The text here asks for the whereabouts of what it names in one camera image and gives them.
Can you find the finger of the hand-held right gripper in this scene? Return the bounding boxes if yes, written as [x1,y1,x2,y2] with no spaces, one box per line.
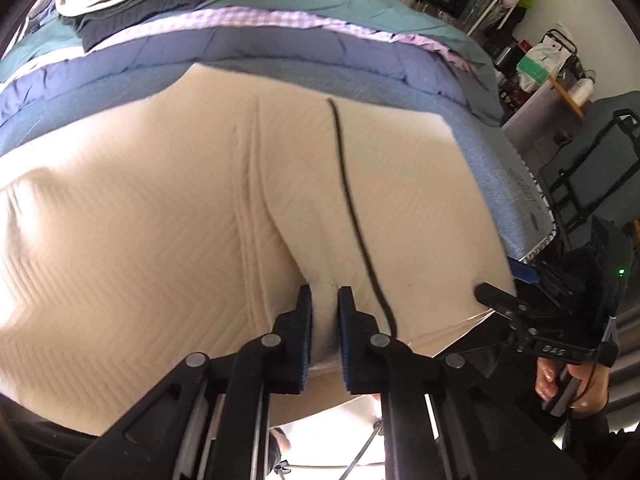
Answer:
[474,282,533,323]
[507,257,556,293]

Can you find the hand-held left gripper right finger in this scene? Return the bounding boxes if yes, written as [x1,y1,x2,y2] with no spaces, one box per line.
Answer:
[337,286,586,480]

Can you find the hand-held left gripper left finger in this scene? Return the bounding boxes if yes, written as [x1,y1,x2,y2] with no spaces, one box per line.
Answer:
[62,284,314,480]

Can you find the cream quilted pants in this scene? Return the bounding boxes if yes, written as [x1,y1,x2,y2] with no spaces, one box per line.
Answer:
[0,62,521,436]

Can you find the person's right forearm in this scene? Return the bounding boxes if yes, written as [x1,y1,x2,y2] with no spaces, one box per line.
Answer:
[555,405,640,480]

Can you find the person's right hand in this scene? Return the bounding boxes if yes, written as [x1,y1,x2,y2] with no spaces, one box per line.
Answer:
[534,362,609,418]

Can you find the grey gaming chair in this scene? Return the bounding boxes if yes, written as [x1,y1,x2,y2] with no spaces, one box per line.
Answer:
[537,92,640,256]

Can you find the bed with blue sheet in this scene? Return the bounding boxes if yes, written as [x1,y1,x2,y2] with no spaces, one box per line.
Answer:
[0,55,558,261]

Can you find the pale leaning board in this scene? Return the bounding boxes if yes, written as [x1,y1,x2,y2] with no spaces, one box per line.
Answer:
[501,80,586,171]

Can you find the black metal shelf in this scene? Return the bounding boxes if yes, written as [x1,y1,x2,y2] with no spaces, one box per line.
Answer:
[542,27,588,118]

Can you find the white bottle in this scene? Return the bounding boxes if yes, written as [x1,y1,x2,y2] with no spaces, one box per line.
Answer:
[570,77,597,103]

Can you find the white and green plastic bag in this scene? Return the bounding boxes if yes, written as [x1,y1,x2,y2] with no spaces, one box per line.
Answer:
[515,42,556,93]

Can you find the black kitchen appliance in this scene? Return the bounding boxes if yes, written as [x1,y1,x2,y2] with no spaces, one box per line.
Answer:
[487,35,521,67]

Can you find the folded dark clothes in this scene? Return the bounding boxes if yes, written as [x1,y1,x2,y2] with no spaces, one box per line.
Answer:
[75,0,241,53]

